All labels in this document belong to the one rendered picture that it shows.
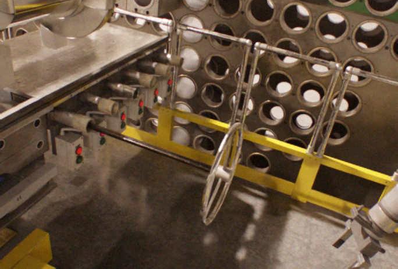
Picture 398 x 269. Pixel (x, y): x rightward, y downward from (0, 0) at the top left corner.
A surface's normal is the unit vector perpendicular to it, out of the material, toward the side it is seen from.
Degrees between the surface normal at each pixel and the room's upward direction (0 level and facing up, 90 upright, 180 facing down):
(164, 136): 90
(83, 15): 90
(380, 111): 90
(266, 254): 0
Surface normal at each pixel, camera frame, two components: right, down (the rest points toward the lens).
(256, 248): 0.14, -0.85
